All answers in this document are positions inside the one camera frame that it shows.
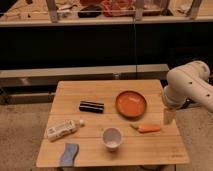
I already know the white plastic bottle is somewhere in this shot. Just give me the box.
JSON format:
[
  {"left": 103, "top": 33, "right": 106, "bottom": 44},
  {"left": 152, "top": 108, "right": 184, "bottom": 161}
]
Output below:
[{"left": 46, "top": 119, "right": 85, "bottom": 142}]

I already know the white cup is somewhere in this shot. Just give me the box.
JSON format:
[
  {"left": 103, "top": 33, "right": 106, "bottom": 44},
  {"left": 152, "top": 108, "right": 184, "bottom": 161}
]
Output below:
[{"left": 102, "top": 127, "right": 122, "bottom": 151}]

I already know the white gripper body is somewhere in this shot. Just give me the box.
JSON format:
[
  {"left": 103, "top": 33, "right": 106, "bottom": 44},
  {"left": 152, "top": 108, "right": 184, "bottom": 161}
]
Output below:
[{"left": 162, "top": 86, "right": 186, "bottom": 109}]

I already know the black vertical cable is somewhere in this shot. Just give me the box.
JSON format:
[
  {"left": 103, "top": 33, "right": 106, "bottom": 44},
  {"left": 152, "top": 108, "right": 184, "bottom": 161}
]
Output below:
[{"left": 132, "top": 0, "right": 139, "bottom": 80}]

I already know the orange carrot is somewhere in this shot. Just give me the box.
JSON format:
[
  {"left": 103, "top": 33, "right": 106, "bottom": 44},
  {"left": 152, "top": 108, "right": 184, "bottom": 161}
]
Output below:
[{"left": 131, "top": 124, "right": 161, "bottom": 133}]

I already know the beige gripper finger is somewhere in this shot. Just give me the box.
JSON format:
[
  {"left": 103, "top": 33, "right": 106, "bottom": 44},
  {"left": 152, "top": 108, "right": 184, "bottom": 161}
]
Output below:
[{"left": 163, "top": 108, "right": 176, "bottom": 125}]

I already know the wooden table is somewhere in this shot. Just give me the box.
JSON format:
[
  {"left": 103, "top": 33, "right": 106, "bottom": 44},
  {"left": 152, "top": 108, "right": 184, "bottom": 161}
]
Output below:
[{"left": 36, "top": 80, "right": 189, "bottom": 168}]

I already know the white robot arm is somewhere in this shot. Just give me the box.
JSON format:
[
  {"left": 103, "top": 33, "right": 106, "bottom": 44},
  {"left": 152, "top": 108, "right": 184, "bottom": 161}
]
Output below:
[{"left": 162, "top": 61, "right": 213, "bottom": 125}]

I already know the long wooden bench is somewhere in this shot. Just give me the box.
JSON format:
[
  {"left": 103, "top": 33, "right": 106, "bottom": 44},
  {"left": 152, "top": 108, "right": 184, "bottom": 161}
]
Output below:
[{"left": 0, "top": 64, "right": 169, "bottom": 87}]

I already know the blue sponge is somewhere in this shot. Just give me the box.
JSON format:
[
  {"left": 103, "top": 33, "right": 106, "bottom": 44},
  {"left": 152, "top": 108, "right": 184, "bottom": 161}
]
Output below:
[{"left": 59, "top": 143, "right": 79, "bottom": 167}]

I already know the black rectangular box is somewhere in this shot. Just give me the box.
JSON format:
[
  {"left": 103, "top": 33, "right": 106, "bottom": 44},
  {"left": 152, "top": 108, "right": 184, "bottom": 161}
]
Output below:
[{"left": 79, "top": 101, "right": 104, "bottom": 113}]

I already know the red cloth on shelf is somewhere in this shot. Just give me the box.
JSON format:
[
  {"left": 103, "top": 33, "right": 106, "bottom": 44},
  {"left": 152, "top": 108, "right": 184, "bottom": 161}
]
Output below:
[{"left": 101, "top": 0, "right": 134, "bottom": 17}]

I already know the orange ceramic bowl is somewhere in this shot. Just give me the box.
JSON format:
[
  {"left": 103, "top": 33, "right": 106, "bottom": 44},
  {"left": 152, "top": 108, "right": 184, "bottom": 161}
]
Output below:
[{"left": 115, "top": 91, "right": 147, "bottom": 118}]

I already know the black object on shelf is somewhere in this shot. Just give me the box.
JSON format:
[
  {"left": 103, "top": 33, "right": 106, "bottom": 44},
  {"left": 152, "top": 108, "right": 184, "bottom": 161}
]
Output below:
[{"left": 78, "top": 5, "right": 102, "bottom": 18}]

